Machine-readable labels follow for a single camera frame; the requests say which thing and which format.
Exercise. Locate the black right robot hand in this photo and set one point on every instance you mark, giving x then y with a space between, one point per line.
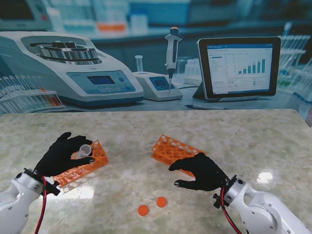
207 174

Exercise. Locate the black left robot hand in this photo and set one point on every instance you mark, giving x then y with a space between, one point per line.
58 156

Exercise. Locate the clear plastic test tube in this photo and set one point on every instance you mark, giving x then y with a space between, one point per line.
85 150

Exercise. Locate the orange tube cap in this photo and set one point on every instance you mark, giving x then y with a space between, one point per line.
143 210
161 202

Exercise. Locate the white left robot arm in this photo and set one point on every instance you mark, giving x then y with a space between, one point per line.
14 195

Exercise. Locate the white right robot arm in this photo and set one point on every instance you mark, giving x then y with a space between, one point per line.
260 212

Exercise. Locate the orange test tube rack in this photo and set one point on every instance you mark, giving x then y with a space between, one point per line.
168 150
100 156

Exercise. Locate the printed laboratory backdrop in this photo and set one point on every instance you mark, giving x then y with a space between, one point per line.
156 48

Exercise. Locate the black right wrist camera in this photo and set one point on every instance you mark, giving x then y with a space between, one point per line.
217 200

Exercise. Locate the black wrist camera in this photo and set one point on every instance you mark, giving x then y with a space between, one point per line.
217 200
52 189

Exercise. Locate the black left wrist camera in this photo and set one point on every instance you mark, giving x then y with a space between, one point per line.
52 189

